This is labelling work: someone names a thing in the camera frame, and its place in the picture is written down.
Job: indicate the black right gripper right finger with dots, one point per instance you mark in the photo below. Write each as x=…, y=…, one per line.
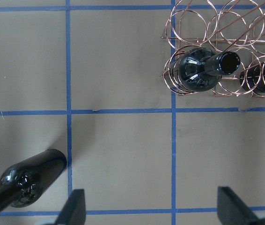
x=231, y=210

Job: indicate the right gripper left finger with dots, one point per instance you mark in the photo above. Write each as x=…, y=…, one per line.
x=74, y=210

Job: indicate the copper wire bottle basket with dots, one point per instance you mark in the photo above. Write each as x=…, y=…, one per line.
x=236, y=26

